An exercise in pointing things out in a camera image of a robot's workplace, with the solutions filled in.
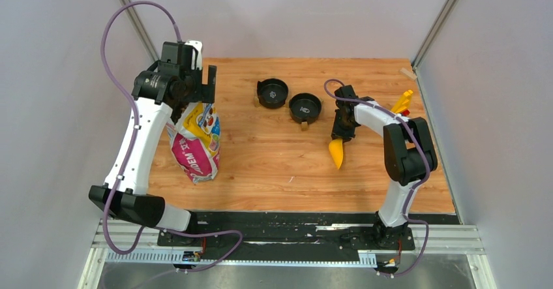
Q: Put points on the left aluminium frame post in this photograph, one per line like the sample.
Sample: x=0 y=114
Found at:
x=143 y=35

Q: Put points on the black bowl left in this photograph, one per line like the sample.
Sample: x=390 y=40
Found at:
x=272 y=93

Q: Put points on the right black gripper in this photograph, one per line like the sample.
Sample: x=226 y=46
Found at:
x=337 y=132

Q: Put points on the black bowl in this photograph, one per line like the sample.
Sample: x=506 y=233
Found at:
x=305 y=108
x=272 y=93

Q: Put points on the yellow plastic scoop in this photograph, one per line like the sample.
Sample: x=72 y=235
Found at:
x=336 y=150

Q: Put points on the colourful toy block figure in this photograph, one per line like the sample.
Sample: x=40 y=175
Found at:
x=402 y=106

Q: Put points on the right aluminium frame post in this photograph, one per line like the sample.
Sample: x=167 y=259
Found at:
x=433 y=32

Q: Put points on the pet food bag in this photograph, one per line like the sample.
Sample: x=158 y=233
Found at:
x=195 y=141

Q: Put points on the aluminium frame post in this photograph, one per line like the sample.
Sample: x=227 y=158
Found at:
x=143 y=35
x=433 y=32

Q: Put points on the black bowl right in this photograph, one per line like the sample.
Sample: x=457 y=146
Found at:
x=305 y=108

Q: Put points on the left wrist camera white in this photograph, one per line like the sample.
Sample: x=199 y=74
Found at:
x=196 y=55

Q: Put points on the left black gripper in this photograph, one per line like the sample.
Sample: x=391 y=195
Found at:
x=203 y=93

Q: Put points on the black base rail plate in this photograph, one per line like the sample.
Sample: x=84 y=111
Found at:
x=290 y=237

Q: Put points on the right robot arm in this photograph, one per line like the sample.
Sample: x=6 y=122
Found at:
x=409 y=156

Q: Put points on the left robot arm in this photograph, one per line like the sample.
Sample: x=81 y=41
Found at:
x=175 y=96

